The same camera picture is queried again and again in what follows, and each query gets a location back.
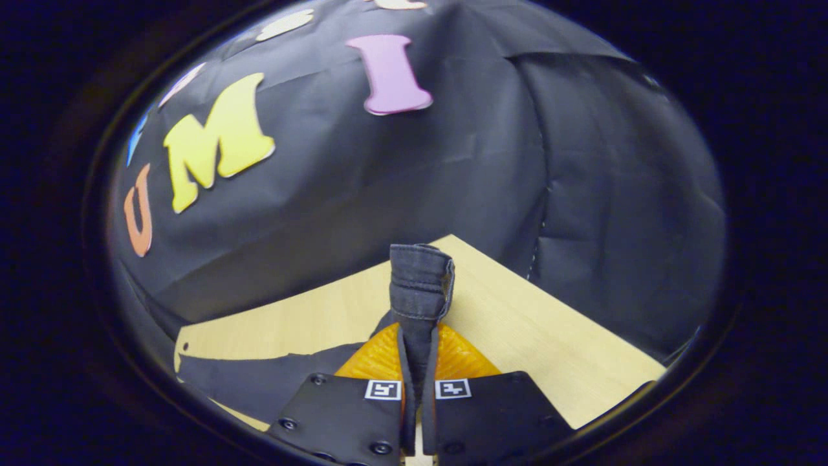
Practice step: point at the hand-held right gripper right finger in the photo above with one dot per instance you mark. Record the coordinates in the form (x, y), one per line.
(498, 421)

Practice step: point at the black backdrop cloth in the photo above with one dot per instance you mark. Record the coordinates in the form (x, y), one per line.
(453, 181)

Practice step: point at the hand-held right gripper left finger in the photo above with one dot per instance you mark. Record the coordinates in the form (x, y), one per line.
(343, 421)

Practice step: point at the black jeans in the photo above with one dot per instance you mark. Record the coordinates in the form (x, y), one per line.
(420, 285)

